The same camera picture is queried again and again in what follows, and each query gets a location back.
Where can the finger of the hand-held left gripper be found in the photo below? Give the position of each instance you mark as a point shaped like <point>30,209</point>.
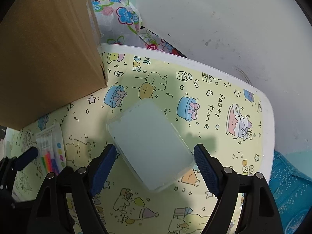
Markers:
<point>26,157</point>

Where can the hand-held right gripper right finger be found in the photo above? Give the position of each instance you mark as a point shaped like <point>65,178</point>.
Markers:
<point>207,173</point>

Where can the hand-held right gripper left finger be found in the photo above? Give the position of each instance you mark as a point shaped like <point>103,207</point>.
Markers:
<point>102,173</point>

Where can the translucent plastic box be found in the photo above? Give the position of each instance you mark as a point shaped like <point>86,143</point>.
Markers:
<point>148,143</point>

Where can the brown cardboard box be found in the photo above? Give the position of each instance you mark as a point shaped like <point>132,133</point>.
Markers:
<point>48,53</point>

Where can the pack of coloured markers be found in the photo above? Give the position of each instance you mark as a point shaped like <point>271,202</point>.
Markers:
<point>50,156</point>

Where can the blue dotted cloth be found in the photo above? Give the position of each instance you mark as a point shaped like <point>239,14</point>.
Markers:
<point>290,190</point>

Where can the floral printed cloth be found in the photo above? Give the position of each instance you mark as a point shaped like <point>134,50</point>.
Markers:
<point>124,17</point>

